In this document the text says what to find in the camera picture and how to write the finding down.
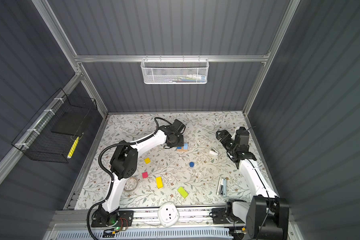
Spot yellow rectangular block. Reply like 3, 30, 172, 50
156, 177, 164, 189

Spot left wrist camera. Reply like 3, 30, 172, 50
172, 119, 186, 134

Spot lime green block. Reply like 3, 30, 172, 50
177, 187, 189, 199

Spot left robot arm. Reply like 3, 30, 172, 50
97, 117, 186, 217

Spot wood block with holes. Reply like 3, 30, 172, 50
177, 144, 189, 152

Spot black corrugated cable conduit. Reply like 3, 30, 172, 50
86, 116, 172, 240

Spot magenta cube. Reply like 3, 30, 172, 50
142, 172, 149, 179

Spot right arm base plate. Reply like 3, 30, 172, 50
209, 208, 244, 225

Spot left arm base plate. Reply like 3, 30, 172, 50
90, 210, 134, 228

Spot clear tape roll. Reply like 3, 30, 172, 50
124, 177, 139, 192

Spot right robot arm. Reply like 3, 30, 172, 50
216, 127, 290, 240

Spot white round device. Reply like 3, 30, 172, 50
158, 202, 180, 228

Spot black wire basket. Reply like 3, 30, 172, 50
12, 91, 98, 164

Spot white wire basket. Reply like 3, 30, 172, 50
141, 60, 210, 85

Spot white staple remover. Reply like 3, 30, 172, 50
209, 148, 219, 156

